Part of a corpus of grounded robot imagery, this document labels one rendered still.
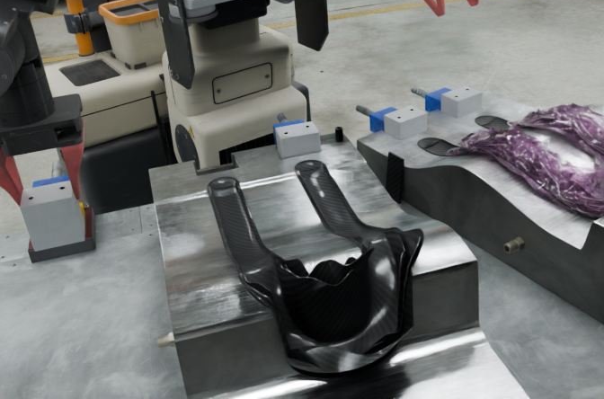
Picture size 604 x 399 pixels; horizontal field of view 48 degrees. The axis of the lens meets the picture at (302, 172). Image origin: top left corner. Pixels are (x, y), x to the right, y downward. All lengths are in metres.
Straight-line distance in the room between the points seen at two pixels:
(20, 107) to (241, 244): 0.26
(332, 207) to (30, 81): 0.34
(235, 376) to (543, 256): 0.36
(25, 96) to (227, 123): 0.60
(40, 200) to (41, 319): 0.17
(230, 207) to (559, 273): 0.36
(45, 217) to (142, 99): 0.77
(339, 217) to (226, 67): 0.53
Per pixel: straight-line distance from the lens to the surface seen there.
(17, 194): 0.73
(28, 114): 0.68
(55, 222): 0.73
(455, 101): 1.03
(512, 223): 0.79
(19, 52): 0.62
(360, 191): 0.79
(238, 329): 0.56
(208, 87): 1.22
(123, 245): 0.92
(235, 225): 0.76
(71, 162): 0.70
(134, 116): 1.47
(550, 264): 0.77
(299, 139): 0.86
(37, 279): 0.90
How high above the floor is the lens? 1.29
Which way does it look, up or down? 29 degrees down
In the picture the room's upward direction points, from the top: 5 degrees counter-clockwise
